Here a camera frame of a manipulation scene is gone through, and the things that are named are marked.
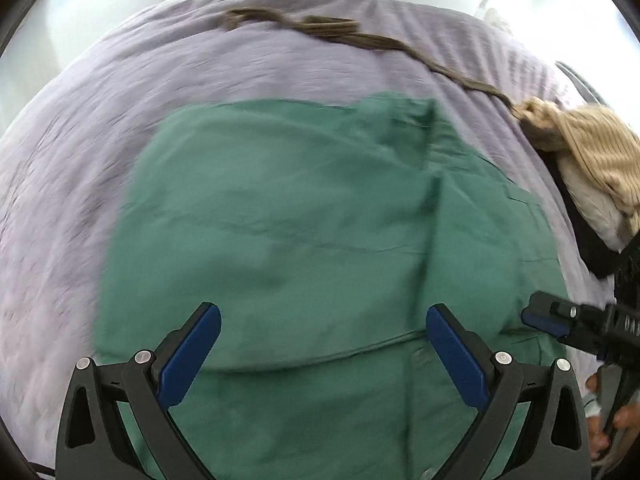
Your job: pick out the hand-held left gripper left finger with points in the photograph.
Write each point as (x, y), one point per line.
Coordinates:
(187, 355)

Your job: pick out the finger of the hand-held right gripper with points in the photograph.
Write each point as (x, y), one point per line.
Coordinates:
(550, 317)

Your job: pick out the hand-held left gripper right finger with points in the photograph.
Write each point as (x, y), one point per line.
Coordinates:
(457, 355)

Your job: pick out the green garment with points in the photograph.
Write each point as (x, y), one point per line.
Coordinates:
(300, 220)

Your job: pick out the person's right hand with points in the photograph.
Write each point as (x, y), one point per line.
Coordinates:
(627, 417)

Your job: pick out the black cloth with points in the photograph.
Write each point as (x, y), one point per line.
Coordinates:
(595, 255)

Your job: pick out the white crinkled cloth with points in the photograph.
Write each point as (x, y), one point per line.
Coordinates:
(605, 215)

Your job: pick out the yellow striped garment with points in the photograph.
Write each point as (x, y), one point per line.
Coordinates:
(600, 145)

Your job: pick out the lavender embossed blanket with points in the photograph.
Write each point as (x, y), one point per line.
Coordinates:
(100, 160)

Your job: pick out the grey metal rack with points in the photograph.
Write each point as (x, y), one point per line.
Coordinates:
(582, 82)

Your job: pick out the brown cloth belt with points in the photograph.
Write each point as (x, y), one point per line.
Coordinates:
(325, 26)

